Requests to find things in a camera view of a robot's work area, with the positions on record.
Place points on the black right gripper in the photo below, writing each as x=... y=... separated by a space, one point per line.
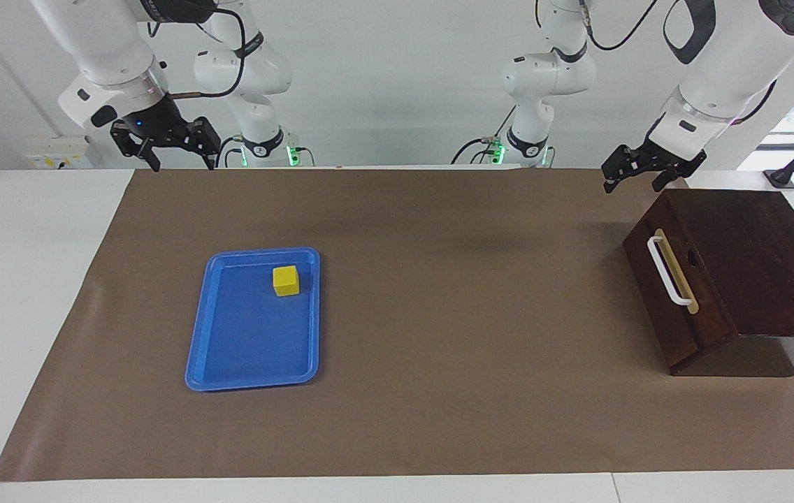
x=152 y=122

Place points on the blue plastic tray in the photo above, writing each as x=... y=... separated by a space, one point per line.
x=250 y=335

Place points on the brown paper table mat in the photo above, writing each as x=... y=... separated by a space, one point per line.
x=439 y=349

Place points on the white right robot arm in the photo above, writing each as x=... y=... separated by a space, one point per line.
x=110 y=49

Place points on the dark wooden drawer cabinet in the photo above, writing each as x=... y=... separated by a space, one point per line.
x=774 y=265

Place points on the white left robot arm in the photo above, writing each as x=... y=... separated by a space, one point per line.
x=725 y=63

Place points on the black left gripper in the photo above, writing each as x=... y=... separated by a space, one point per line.
x=669 y=159

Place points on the white wall socket box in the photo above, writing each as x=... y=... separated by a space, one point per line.
x=54 y=154

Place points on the yellow cube block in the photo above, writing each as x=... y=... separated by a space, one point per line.
x=286 y=281

